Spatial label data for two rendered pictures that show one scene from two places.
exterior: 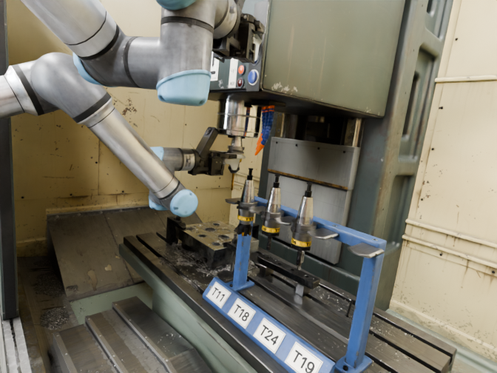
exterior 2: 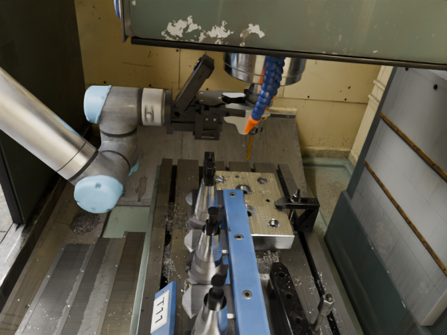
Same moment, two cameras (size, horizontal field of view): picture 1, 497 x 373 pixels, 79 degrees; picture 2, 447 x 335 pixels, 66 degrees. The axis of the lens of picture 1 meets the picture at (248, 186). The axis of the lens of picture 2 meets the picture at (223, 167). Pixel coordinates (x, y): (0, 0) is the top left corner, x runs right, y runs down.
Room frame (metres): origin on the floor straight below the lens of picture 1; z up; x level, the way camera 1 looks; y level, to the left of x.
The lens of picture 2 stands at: (0.55, -0.27, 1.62)
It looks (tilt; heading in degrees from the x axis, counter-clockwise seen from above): 34 degrees down; 35
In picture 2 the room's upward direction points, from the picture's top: 7 degrees clockwise
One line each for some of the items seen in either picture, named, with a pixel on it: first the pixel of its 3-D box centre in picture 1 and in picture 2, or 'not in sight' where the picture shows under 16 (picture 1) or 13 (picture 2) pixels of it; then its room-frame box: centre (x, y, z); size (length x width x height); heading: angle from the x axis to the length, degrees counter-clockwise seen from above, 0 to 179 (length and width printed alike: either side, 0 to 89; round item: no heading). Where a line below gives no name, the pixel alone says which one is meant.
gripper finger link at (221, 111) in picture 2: (224, 155); (224, 109); (1.06, 0.09, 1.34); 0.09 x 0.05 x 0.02; 119
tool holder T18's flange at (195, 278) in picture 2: (272, 214); (207, 268); (0.82, -0.08, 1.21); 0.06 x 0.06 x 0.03
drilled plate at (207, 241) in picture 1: (216, 238); (243, 205); (1.24, 0.11, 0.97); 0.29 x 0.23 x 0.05; 42
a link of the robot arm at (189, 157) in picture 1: (185, 159); (155, 108); (0.98, 0.21, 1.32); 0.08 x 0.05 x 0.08; 42
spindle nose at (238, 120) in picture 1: (238, 119); (267, 40); (1.13, 0.06, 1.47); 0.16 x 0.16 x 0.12
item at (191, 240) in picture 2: (259, 209); (205, 241); (0.86, -0.04, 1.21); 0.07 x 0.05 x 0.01; 132
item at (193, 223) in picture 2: (246, 205); (205, 218); (0.90, 0.00, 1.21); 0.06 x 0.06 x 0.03
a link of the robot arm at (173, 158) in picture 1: (162, 160); (116, 106); (0.93, 0.27, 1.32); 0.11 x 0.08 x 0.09; 132
